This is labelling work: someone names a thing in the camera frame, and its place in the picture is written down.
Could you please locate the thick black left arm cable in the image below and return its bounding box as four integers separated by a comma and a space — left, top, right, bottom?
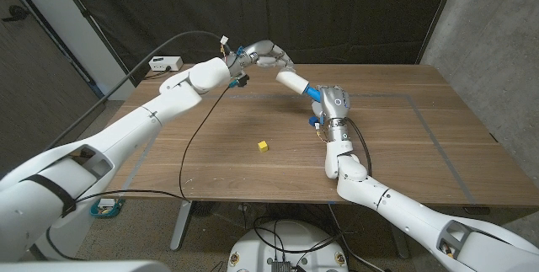
41, 30, 227, 152

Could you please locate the blue handled white lint roller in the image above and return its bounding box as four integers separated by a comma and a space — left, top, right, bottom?
275, 69, 323, 104

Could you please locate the black power cord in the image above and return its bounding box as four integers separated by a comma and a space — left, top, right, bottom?
141, 67, 172, 81

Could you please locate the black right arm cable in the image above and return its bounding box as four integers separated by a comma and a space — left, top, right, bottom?
344, 118, 374, 177

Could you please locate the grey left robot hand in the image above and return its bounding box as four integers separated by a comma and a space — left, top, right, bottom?
246, 39, 296, 73

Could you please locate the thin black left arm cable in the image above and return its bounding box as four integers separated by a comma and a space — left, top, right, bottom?
73, 85, 232, 205

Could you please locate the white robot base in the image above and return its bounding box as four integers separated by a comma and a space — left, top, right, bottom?
227, 220, 350, 272

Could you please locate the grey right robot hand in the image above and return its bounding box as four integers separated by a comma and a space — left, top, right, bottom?
311, 85, 352, 121

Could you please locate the black backdrop stand pole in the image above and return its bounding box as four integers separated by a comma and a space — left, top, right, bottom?
415, 0, 461, 66
51, 0, 139, 88

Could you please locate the black backdrop curtain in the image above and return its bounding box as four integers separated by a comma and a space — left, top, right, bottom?
52, 0, 460, 88

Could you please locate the white power strip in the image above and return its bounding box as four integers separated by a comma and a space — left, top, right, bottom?
148, 56, 184, 72

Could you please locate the grey table leg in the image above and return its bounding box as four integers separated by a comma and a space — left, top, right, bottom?
391, 221, 412, 259
170, 200, 195, 251

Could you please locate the teal plastic tray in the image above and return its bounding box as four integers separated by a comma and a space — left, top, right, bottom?
89, 198, 125, 219

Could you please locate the black wall handle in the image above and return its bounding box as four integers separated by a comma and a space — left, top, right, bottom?
1, 5, 30, 23

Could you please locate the white floor platform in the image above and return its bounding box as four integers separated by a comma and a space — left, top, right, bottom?
35, 216, 92, 260

